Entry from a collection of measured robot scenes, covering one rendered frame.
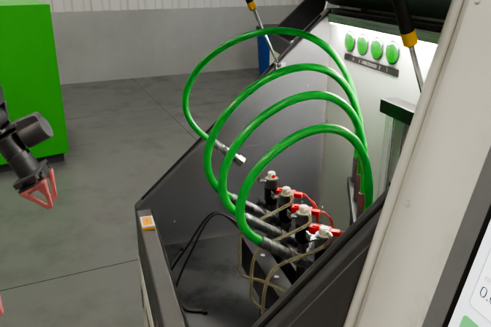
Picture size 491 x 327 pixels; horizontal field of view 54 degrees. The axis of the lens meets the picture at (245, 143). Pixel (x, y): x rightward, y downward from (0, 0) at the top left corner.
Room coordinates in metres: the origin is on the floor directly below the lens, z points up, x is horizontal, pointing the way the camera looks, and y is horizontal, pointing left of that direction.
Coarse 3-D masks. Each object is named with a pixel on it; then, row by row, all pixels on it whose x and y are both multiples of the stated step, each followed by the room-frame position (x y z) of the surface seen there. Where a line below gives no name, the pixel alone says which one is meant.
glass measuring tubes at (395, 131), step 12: (384, 108) 0.97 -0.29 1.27; (396, 108) 0.93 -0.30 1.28; (408, 108) 0.91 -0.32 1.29; (396, 120) 0.94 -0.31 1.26; (408, 120) 0.89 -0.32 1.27; (384, 132) 0.97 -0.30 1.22; (396, 132) 0.94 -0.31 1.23; (384, 144) 0.97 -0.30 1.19; (396, 144) 0.94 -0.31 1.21; (384, 156) 0.97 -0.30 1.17; (396, 156) 0.93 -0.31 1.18; (384, 168) 0.97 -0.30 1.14; (384, 180) 0.97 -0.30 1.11
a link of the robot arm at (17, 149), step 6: (6, 132) 1.09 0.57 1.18; (12, 132) 1.08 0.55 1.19; (0, 138) 1.07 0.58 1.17; (6, 138) 1.07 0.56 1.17; (12, 138) 1.08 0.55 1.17; (18, 138) 1.09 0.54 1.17; (0, 144) 1.06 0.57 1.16; (6, 144) 1.07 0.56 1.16; (12, 144) 1.07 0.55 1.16; (18, 144) 1.08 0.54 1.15; (0, 150) 1.07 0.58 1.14; (6, 150) 1.06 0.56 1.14; (12, 150) 1.07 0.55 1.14; (18, 150) 1.07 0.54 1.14; (6, 156) 1.07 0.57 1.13; (12, 156) 1.07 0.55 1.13
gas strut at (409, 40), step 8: (392, 0) 0.63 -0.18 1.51; (400, 0) 0.62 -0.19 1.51; (400, 8) 0.62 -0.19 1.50; (408, 8) 0.63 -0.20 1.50; (400, 16) 0.63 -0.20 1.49; (408, 16) 0.63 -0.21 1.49; (400, 24) 0.63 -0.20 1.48; (408, 24) 0.63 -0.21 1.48; (400, 32) 0.63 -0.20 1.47; (408, 32) 0.63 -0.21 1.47; (408, 40) 0.63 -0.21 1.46; (416, 40) 0.63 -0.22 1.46; (408, 48) 0.64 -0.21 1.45; (416, 56) 0.64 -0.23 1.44; (416, 64) 0.64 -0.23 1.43; (416, 72) 0.64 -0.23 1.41
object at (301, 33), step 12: (240, 36) 1.00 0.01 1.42; (252, 36) 0.99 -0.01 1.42; (300, 36) 0.99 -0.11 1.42; (312, 36) 0.98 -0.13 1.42; (216, 48) 1.00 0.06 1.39; (324, 48) 0.98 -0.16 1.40; (204, 60) 1.00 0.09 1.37; (336, 60) 0.98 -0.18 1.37; (192, 72) 1.00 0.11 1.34; (348, 72) 0.98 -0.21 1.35; (192, 84) 1.01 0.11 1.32; (192, 120) 1.00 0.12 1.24; (204, 132) 1.01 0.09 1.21
